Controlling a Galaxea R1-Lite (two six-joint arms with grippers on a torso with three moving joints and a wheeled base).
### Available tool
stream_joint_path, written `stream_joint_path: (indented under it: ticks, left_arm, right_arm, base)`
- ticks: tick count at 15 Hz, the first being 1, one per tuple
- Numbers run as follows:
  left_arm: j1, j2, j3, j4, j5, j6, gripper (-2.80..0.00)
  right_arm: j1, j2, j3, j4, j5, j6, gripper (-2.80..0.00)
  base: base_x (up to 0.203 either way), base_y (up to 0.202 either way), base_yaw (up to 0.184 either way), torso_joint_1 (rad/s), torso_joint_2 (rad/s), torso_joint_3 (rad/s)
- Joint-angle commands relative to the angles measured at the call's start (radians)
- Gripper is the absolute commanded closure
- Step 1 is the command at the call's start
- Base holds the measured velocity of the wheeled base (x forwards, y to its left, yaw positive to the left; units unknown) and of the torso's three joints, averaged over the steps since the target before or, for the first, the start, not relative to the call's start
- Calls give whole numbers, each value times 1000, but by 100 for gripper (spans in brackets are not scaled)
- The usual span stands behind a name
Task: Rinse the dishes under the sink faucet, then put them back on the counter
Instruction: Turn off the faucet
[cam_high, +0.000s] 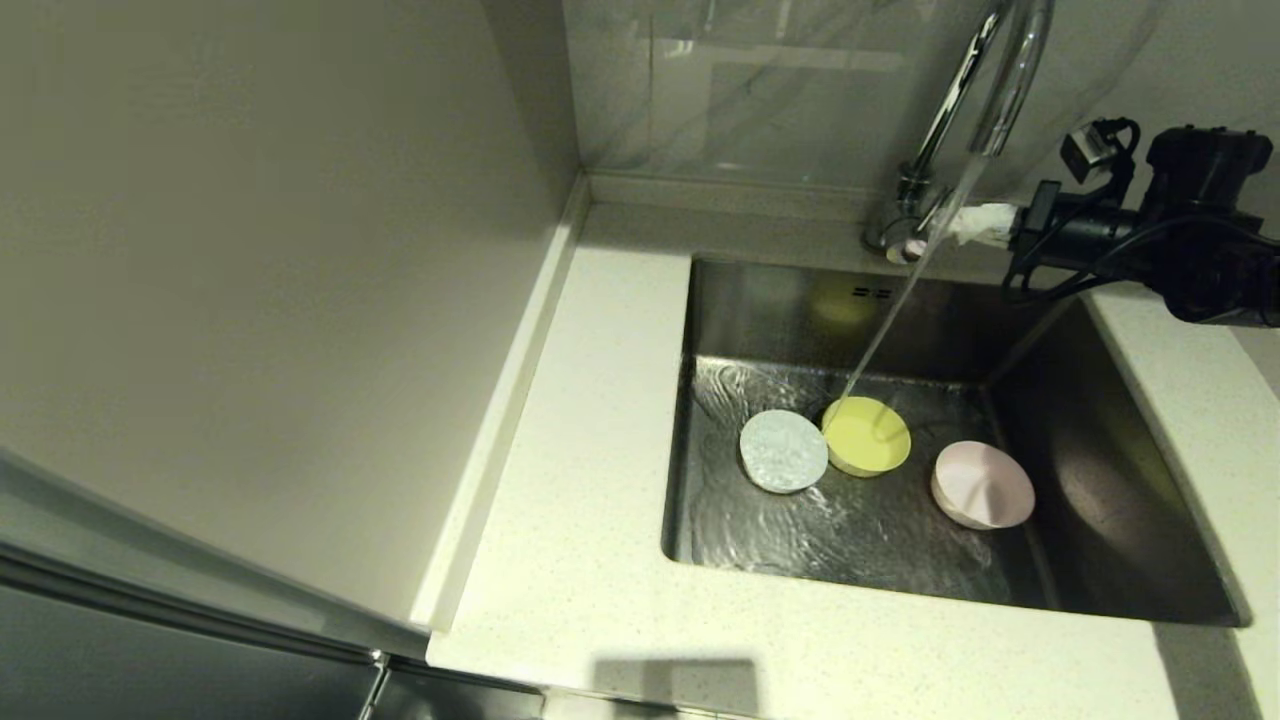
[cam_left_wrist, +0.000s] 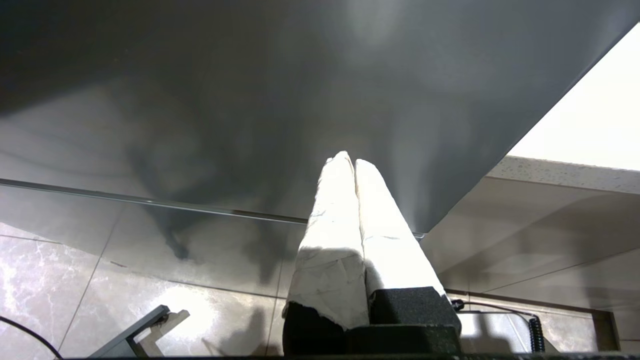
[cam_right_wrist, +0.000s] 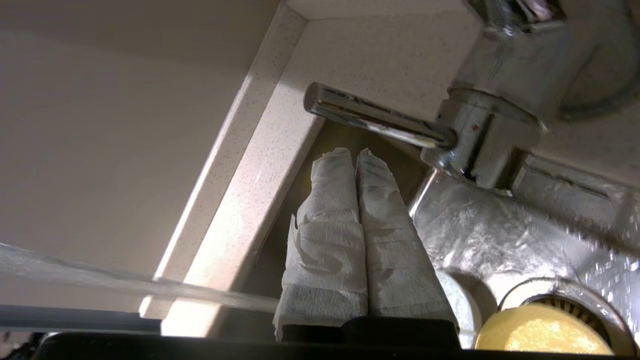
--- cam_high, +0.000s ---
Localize small grey wrist camera box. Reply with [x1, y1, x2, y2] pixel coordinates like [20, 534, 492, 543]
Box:
[1060, 120, 1119, 185]

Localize stainless steel sink basin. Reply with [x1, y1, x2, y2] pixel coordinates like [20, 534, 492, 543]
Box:
[660, 255, 1251, 628]

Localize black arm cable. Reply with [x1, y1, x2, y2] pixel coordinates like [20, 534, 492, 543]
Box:
[1000, 118, 1280, 303]

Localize chrome appliance door handle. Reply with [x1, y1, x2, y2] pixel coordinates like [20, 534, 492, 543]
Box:
[358, 647, 393, 720]

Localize yellow plastic bowl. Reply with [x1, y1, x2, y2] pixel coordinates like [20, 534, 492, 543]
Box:
[821, 395, 913, 479]

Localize dark steel appliance door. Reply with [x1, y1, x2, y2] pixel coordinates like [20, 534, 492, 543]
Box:
[0, 535, 546, 720]

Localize white plastic bowl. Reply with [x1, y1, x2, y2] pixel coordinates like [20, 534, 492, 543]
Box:
[739, 408, 830, 495]

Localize chrome gooseneck faucet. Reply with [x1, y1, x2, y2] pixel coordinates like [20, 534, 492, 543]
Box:
[862, 0, 1055, 266]

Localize pink plastic bowl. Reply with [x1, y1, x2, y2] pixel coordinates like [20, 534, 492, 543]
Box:
[931, 440, 1037, 531]

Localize clear running water stream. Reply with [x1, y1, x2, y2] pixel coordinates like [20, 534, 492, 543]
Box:
[832, 150, 993, 413]

